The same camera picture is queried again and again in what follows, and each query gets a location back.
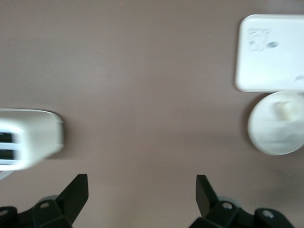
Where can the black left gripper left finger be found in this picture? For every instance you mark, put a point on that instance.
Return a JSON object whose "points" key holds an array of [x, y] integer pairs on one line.
{"points": [[64, 204]]}

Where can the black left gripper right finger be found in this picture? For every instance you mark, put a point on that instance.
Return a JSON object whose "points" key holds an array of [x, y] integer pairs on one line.
{"points": [[213, 206]]}

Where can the cream round plate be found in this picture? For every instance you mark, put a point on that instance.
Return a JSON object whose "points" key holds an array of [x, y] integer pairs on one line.
{"points": [[268, 137]]}

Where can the small white bun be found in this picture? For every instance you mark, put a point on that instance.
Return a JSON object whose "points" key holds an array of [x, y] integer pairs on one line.
{"points": [[286, 110]]}

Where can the cream two-slot toaster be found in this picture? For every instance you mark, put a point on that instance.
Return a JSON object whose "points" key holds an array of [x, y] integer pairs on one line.
{"points": [[35, 133]]}

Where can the brown table cover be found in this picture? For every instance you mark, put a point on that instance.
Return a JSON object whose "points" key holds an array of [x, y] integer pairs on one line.
{"points": [[142, 95]]}

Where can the cream rabbit print tray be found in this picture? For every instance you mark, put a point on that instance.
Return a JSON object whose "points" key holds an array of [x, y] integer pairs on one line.
{"points": [[270, 66]]}

